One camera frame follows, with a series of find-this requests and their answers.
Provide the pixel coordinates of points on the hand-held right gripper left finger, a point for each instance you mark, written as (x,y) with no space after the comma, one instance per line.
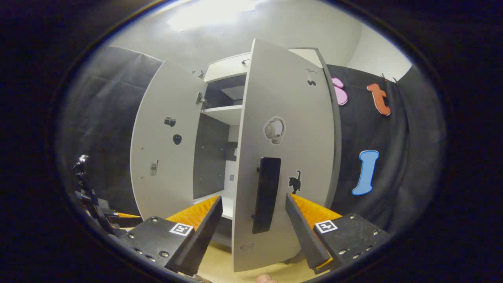
(202,236)

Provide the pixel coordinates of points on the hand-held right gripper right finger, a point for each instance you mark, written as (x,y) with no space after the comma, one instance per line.
(306,236)

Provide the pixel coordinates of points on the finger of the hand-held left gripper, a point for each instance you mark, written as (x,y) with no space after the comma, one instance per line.
(122,220)

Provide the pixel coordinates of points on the white cabinet door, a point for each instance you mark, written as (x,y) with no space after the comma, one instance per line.
(298,118)
(177,188)

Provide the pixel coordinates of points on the white and grey cabinet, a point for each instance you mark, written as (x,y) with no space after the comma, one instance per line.
(222,114)

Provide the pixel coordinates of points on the metal door hinge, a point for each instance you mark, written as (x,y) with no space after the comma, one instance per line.
(201,98)

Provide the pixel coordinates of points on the white cabinet drawer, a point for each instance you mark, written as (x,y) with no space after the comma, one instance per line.
(224,68)

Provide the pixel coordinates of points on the ceiling light panel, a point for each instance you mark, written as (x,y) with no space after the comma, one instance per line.
(212,15)

